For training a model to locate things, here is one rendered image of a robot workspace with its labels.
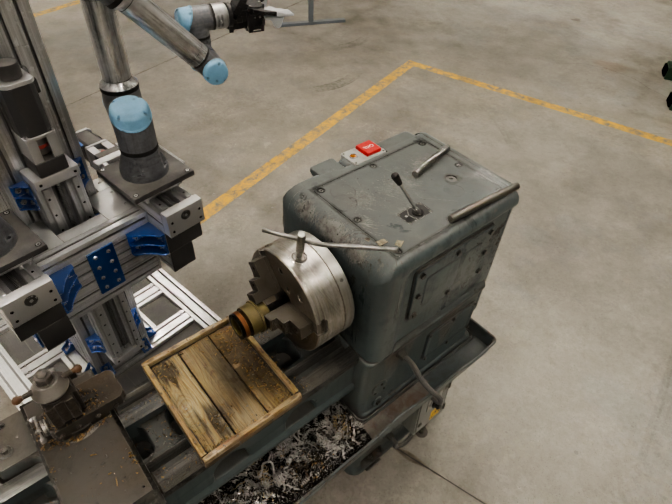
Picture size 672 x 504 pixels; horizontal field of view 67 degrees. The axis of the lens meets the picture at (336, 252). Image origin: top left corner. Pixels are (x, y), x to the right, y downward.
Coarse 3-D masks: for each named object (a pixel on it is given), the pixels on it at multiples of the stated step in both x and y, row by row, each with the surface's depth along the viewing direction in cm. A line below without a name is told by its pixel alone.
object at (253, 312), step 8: (248, 304) 134; (256, 304) 135; (264, 304) 135; (240, 312) 132; (248, 312) 131; (256, 312) 132; (264, 312) 134; (232, 320) 134; (240, 320) 130; (248, 320) 131; (256, 320) 131; (264, 320) 132; (240, 328) 130; (248, 328) 131; (256, 328) 132; (264, 328) 134; (240, 336) 133; (248, 336) 132
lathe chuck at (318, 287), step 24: (288, 240) 136; (288, 264) 128; (312, 264) 130; (288, 288) 133; (312, 288) 127; (336, 288) 131; (312, 312) 128; (336, 312) 132; (288, 336) 149; (312, 336) 135
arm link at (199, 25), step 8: (184, 8) 153; (192, 8) 153; (200, 8) 154; (208, 8) 154; (176, 16) 153; (184, 16) 152; (192, 16) 152; (200, 16) 154; (208, 16) 154; (184, 24) 153; (192, 24) 154; (200, 24) 155; (208, 24) 156; (192, 32) 156; (200, 32) 156; (208, 32) 159
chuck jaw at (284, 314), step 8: (288, 304) 136; (272, 312) 134; (280, 312) 134; (288, 312) 133; (296, 312) 133; (272, 320) 131; (280, 320) 131; (288, 320) 131; (296, 320) 131; (304, 320) 131; (272, 328) 133; (280, 328) 133; (288, 328) 132; (296, 328) 130; (304, 328) 129; (312, 328) 131; (320, 328) 131; (304, 336) 131
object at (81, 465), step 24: (24, 408) 127; (96, 432) 122; (120, 432) 123; (48, 456) 118; (72, 456) 118; (96, 456) 118; (120, 456) 119; (72, 480) 114; (96, 480) 114; (120, 480) 115; (144, 480) 115
